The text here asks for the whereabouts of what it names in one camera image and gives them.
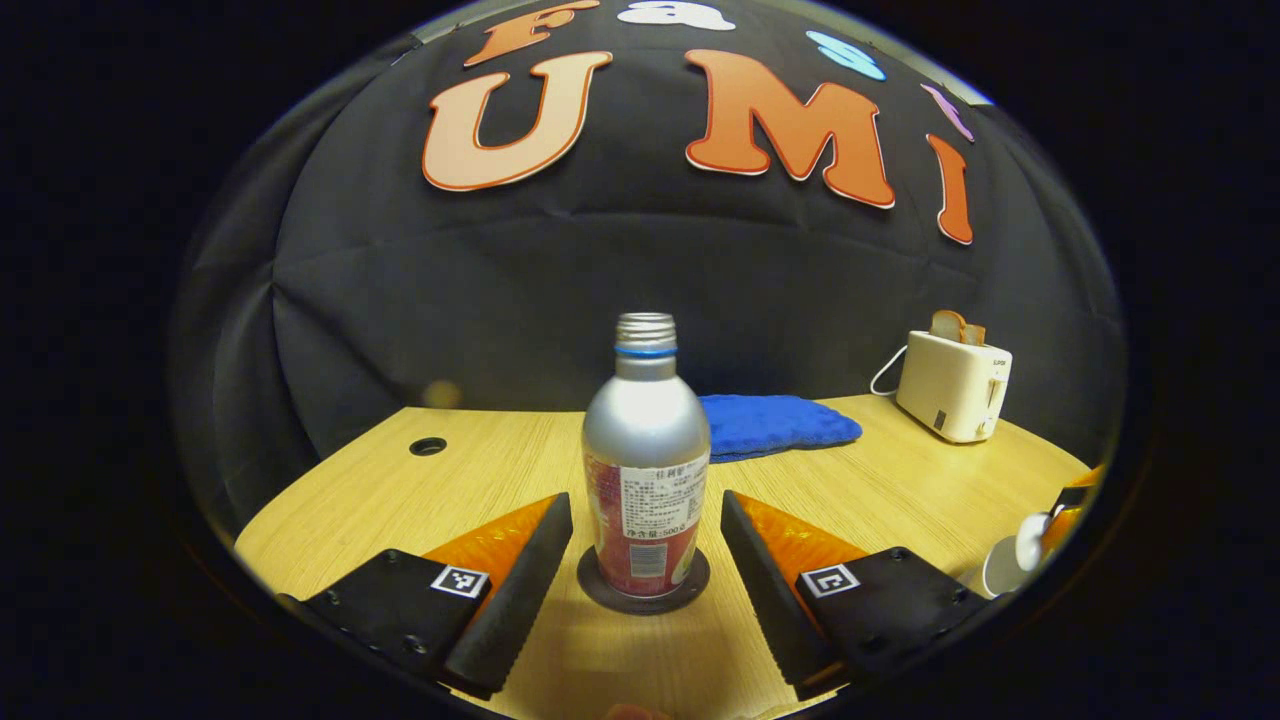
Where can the blue folded cloth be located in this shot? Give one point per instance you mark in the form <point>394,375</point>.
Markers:
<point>775,425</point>

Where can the silver water bottle red label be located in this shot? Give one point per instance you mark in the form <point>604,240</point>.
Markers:
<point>645,430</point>

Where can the white toaster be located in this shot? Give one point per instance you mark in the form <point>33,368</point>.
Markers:
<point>950,390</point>

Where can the white teacup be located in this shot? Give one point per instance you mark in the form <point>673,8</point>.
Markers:
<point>995,575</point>

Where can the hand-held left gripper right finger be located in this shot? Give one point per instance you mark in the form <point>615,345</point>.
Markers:
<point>765,590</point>

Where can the dark round coaster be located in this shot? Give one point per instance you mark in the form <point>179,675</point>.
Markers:
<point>590,590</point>

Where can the white teacup lid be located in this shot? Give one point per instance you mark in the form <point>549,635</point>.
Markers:
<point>1032,540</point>

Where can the bread slice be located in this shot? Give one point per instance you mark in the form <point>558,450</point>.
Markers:
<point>955,327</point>

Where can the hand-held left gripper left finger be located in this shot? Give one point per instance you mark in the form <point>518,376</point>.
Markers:
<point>520,600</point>

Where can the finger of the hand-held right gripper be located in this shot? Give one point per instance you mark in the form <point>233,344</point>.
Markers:
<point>1070,515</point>

